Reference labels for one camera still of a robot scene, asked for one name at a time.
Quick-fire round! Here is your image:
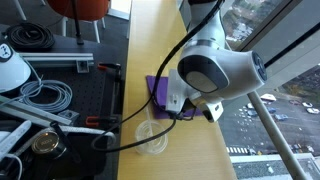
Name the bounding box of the small aluminium corner bracket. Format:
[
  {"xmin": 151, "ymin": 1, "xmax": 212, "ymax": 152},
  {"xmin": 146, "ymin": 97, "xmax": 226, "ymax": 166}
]
[{"xmin": 57, "ymin": 109, "xmax": 81, "ymax": 123}]

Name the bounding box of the grey curved band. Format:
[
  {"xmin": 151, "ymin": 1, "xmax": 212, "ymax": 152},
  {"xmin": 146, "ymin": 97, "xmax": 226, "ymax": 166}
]
[{"xmin": 13, "ymin": 124, "xmax": 117, "ymax": 158}]

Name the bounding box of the white chair leg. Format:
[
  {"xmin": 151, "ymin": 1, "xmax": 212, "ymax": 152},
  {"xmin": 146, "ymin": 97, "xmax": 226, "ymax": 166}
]
[{"xmin": 13, "ymin": 0, "xmax": 28, "ymax": 22}]

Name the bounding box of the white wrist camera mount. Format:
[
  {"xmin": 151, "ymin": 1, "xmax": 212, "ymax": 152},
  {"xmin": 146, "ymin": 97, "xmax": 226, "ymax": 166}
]
[{"xmin": 165, "ymin": 68, "xmax": 188, "ymax": 115}]

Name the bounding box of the black coiled cable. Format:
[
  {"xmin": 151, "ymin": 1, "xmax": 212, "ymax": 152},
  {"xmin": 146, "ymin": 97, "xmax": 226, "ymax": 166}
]
[{"xmin": 4, "ymin": 21, "xmax": 57, "ymax": 52}]

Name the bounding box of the grey coiled cable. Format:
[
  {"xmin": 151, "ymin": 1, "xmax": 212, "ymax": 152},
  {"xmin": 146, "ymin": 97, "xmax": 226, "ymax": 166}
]
[{"xmin": 19, "ymin": 79, "xmax": 74, "ymax": 114}]

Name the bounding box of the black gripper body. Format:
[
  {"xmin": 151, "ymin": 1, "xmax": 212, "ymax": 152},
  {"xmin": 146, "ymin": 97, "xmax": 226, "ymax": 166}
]
[{"xmin": 180, "ymin": 98, "xmax": 198, "ymax": 120}]

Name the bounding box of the clear plastic cup with lid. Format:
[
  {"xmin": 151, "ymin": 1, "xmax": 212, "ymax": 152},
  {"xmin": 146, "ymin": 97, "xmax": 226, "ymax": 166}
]
[{"xmin": 134, "ymin": 119, "xmax": 169, "ymax": 156}]

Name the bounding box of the clear drinking straw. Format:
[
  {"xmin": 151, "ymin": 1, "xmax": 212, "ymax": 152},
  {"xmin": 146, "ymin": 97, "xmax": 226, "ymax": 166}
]
[{"xmin": 145, "ymin": 106, "xmax": 155, "ymax": 134}]

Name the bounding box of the black stand pole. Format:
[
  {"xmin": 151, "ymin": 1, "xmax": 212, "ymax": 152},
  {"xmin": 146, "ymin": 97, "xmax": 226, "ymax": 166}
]
[{"xmin": 71, "ymin": 0, "xmax": 85, "ymax": 46}]

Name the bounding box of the long aluminium extrusion rail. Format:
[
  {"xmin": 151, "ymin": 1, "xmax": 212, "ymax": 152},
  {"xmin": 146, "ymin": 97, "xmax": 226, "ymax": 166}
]
[{"xmin": 0, "ymin": 94, "xmax": 73, "ymax": 128}]

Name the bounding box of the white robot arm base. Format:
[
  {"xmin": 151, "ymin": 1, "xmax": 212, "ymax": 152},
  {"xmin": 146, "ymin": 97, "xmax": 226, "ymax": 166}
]
[{"xmin": 0, "ymin": 42, "xmax": 32, "ymax": 94}]

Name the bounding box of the black clamp with orange handle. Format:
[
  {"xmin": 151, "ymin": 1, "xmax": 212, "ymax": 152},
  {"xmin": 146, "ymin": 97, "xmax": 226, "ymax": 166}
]
[
  {"xmin": 85, "ymin": 114, "xmax": 121, "ymax": 130},
  {"xmin": 97, "ymin": 62, "xmax": 123, "ymax": 116}
]

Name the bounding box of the grey metal handrail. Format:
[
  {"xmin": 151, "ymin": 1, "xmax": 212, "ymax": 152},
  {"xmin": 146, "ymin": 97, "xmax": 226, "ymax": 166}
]
[{"xmin": 223, "ymin": 39, "xmax": 308, "ymax": 180}]

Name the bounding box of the aluminium extrusion with corner bracket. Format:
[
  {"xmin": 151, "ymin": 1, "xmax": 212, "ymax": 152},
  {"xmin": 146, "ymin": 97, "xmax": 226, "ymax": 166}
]
[{"xmin": 18, "ymin": 52, "xmax": 95, "ymax": 74}]

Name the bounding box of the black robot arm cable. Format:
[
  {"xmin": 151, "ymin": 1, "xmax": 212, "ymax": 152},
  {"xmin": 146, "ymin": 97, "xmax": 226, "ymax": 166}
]
[{"xmin": 91, "ymin": 0, "xmax": 225, "ymax": 153}]

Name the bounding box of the round metal camera knob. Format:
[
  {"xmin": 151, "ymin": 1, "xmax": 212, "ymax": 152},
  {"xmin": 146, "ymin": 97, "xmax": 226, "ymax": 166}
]
[{"xmin": 31, "ymin": 129, "xmax": 68, "ymax": 160}]

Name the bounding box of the orange chair with white legs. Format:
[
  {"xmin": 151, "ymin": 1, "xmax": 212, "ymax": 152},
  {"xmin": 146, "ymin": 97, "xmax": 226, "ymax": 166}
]
[{"xmin": 46, "ymin": 0, "xmax": 111, "ymax": 44}]

